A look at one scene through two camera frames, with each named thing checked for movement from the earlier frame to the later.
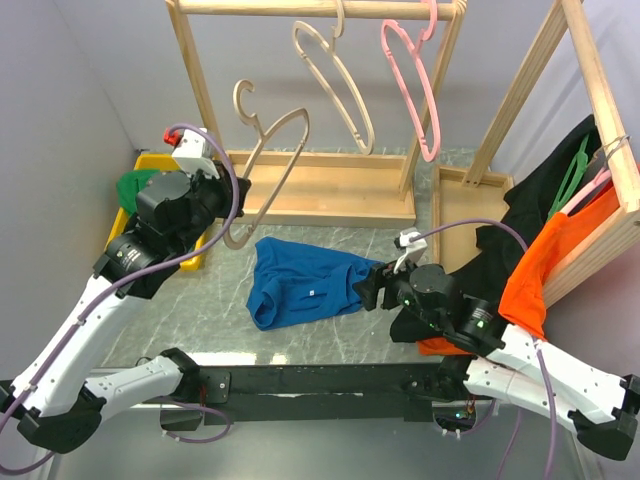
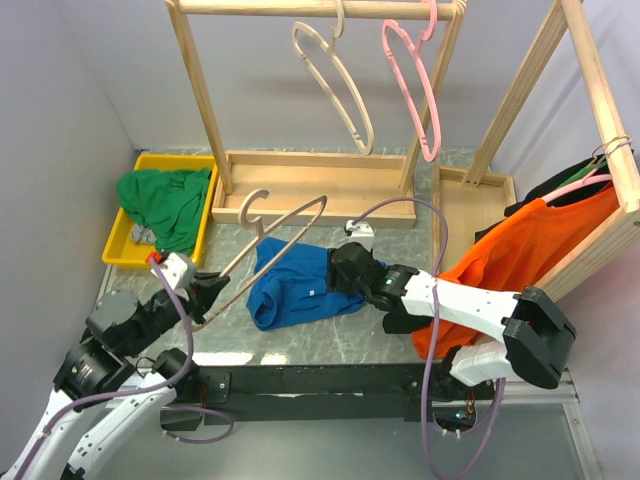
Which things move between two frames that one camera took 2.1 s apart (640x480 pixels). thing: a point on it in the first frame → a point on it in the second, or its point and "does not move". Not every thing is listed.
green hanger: x=570 y=179 → x=580 y=175
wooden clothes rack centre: x=330 y=189 does not move
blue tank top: x=296 y=282 does not move
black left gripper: x=223 y=185 → x=203 y=292
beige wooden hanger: x=264 y=134 → x=262 y=233
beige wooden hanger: x=331 y=48 does not move
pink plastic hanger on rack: x=417 y=50 does not move
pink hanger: x=602 y=176 → x=604 y=177
